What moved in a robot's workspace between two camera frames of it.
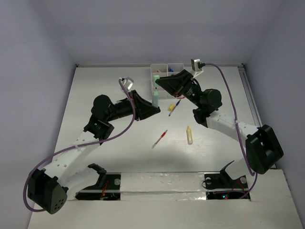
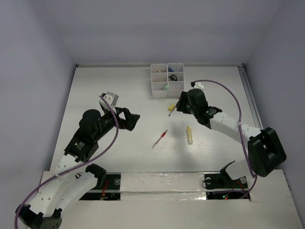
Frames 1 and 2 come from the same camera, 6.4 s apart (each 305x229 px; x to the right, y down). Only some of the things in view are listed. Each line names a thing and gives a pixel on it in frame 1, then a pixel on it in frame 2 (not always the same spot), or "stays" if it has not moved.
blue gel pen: [177, 104] stays
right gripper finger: [180, 78] → [183, 99]
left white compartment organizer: [161, 70] stays
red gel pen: [163, 135] stays
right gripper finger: [172, 85] → [182, 107]
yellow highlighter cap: [171, 107] stays
